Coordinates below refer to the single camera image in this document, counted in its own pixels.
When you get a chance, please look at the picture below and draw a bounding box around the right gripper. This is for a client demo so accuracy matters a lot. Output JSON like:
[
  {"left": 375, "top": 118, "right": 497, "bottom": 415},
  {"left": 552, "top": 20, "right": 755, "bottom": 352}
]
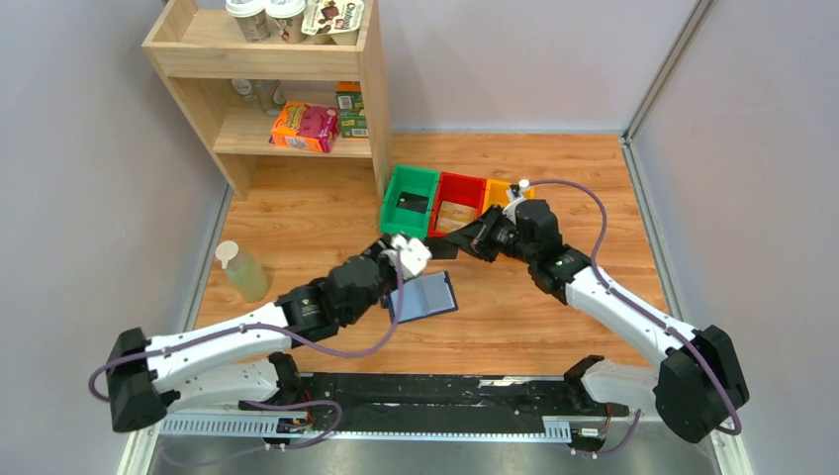
[{"left": 443, "top": 205, "right": 536, "bottom": 266}]

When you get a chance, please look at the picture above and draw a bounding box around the navy blue card holder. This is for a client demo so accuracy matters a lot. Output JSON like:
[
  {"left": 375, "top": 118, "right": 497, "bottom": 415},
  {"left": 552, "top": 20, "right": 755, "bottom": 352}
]
[{"left": 381, "top": 271, "right": 459, "bottom": 324}]

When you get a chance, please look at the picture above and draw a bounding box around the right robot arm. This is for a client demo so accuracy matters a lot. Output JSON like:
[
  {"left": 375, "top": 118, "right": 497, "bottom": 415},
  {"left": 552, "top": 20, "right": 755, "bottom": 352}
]
[{"left": 424, "top": 199, "right": 750, "bottom": 443}]

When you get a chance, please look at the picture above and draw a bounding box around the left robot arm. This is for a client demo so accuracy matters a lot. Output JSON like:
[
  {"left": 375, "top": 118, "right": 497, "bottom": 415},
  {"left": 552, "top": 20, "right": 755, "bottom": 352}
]
[{"left": 88, "top": 234, "right": 431, "bottom": 433}]

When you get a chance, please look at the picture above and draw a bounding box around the gold card in bin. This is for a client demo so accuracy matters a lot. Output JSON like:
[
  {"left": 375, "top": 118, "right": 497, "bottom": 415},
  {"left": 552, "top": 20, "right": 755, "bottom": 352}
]
[{"left": 437, "top": 201, "right": 476, "bottom": 223}]

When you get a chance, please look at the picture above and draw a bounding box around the black card in bin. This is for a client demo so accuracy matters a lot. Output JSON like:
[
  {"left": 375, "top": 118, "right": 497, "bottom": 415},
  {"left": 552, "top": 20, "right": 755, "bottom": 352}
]
[{"left": 396, "top": 191, "right": 428, "bottom": 214}]

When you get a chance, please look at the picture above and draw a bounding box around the green plastic bin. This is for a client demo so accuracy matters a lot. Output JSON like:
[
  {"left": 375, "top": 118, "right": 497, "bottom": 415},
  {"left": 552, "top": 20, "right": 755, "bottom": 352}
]
[{"left": 379, "top": 165, "right": 440, "bottom": 239}]

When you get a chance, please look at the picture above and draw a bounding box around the red plastic bin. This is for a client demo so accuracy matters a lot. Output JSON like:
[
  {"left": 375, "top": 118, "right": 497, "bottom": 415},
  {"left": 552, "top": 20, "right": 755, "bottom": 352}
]
[{"left": 427, "top": 172, "right": 487, "bottom": 238}]

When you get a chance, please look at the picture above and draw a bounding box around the yellow plastic bin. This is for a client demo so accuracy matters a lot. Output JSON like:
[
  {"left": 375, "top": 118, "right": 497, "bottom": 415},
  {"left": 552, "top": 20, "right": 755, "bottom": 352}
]
[{"left": 482, "top": 179, "right": 512, "bottom": 212}]

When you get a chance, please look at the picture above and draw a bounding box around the green liquid bottle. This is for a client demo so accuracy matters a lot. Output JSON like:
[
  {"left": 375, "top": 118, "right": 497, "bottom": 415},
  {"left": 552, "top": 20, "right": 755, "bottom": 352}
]
[{"left": 215, "top": 240, "right": 268, "bottom": 302}]

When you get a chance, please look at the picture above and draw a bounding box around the orange pink snack box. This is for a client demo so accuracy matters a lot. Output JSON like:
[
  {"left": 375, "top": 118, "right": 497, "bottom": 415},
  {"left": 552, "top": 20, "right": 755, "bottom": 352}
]
[{"left": 271, "top": 101, "right": 339, "bottom": 153}]

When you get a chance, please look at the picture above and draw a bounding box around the green juice carton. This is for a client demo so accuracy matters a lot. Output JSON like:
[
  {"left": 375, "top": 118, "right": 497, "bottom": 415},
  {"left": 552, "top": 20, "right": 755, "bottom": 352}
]
[{"left": 335, "top": 81, "right": 369, "bottom": 139}]

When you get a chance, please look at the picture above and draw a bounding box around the wooden shelf unit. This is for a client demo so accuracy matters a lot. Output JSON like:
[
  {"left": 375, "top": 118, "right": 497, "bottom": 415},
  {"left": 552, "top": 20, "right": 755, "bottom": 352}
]
[{"left": 142, "top": 1, "right": 393, "bottom": 200}]

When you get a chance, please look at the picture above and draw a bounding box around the clear bottle on shelf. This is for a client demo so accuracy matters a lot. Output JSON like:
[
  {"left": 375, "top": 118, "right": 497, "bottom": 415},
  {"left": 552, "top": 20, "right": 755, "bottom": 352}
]
[{"left": 231, "top": 78, "right": 287, "bottom": 117}]

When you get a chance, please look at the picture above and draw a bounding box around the chocolate pudding cup pack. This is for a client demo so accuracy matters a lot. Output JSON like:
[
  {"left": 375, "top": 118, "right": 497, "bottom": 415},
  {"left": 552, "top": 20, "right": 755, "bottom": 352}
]
[{"left": 302, "top": 0, "right": 365, "bottom": 46}]

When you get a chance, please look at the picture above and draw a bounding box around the white lidded cup right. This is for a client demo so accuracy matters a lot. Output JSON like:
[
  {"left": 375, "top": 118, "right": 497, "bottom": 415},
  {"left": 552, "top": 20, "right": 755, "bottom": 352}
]
[{"left": 265, "top": 0, "right": 307, "bottom": 44}]

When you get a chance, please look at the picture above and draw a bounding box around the white lidded cup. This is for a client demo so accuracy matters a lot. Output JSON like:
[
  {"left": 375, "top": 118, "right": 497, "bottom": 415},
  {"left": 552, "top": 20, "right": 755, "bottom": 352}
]
[
  {"left": 226, "top": 0, "right": 271, "bottom": 43},
  {"left": 265, "top": 0, "right": 307, "bottom": 44}
]

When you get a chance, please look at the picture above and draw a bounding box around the white lidded cup left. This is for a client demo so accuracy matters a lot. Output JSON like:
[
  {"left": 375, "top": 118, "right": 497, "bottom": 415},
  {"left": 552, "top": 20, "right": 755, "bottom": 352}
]
[{"left": 226, "top": 0, "right": 271, "bottom": 43}]

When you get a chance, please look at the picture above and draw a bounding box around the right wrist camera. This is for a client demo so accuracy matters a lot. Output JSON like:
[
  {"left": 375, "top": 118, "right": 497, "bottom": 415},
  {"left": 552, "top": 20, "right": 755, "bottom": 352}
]
[{"left": 503, "top": 179, "right": 532, "bottom": 221}]

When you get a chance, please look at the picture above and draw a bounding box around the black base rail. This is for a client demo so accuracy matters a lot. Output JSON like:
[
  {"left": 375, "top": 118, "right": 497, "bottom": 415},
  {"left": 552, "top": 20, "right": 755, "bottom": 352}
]
[{"left": 297, "top": 372, "right": 629, "bottom": 434}]

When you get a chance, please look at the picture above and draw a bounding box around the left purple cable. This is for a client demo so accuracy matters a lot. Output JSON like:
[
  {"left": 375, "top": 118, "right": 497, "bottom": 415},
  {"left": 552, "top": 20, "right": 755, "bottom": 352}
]
[{"left": 88, "top": 247, "right": 408, "bottom": 452}]

